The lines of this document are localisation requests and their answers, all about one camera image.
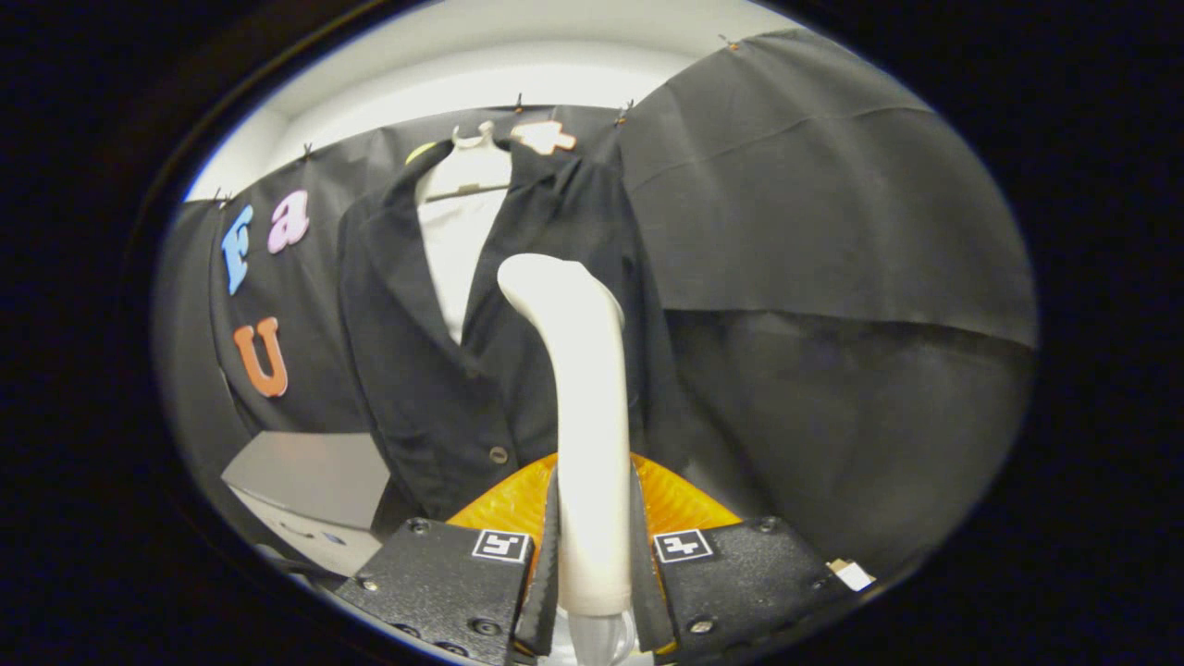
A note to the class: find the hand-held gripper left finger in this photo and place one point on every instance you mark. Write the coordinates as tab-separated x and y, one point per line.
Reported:
435	583

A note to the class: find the white garment steamer head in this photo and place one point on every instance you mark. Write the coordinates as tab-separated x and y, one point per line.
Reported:
592	435

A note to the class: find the cardboard box with paper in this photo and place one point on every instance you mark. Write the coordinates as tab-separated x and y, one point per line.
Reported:
853	575

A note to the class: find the cream plastic hanger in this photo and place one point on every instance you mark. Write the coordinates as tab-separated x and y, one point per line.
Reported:
472	166

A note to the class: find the black backdrop cloth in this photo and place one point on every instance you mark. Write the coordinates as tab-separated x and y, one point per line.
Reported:
832	185

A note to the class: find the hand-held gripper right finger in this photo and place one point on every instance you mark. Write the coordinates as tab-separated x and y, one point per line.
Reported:
740	583

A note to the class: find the row of small backdrop clips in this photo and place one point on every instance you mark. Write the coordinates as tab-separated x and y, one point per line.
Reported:
518	100

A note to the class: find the black button jacket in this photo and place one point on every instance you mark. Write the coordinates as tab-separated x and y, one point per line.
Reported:
435	388

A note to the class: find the grey cabinet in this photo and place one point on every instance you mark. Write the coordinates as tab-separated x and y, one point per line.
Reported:
305	472

